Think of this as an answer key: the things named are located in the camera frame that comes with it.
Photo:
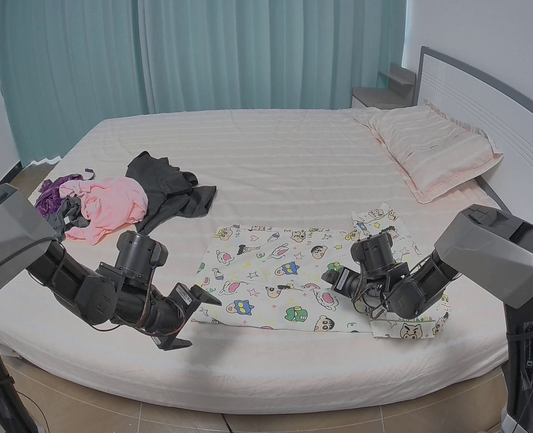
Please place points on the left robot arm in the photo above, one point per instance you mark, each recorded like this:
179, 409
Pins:
4, 228

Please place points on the purple garment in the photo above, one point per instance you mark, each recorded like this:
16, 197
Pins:
49, 196

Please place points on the bed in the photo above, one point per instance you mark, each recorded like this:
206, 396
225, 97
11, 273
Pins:
271, 160

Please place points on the pink garment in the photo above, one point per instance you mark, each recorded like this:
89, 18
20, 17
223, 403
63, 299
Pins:
113, 205

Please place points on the white printed pyjama top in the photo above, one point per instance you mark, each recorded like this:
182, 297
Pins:
266, 269

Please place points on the grey white bedside table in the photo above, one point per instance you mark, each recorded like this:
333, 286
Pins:
381, 95

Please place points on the black garment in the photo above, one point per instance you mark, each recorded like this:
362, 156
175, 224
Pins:
167, 187

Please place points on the blue-green curtain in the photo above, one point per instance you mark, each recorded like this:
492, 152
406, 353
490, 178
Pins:
225, 39

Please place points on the pale pink striped pillow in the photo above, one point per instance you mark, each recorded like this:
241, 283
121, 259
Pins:
433, 147

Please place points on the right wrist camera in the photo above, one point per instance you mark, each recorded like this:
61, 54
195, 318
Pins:
330, 272

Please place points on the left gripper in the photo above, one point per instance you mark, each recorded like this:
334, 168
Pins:
158, 311

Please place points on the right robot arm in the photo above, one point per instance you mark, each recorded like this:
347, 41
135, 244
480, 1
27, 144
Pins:
487, 241

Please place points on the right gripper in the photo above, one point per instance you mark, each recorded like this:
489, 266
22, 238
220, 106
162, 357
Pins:
347, 283

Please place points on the grey garment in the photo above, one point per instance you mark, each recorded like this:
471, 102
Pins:
67, 214

